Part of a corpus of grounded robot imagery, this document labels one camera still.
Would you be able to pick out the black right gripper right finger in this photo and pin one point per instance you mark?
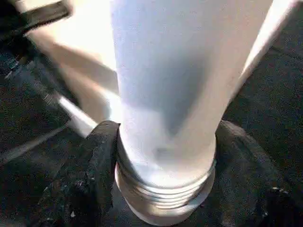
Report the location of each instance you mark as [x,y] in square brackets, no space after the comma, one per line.
[251,184]

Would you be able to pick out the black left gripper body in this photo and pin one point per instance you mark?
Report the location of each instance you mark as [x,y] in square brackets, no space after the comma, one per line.
[38,19]

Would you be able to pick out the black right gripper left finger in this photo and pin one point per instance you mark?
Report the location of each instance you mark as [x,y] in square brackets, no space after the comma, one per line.
[80,184]

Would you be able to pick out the white plastic table top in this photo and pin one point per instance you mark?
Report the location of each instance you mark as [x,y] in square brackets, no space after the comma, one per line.
[85,56]

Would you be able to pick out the white plastic table leg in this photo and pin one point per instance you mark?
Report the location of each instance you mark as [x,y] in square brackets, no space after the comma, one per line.
[175,94]

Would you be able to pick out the black work mat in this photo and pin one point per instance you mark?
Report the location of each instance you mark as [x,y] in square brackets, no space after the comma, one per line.
[274,104]

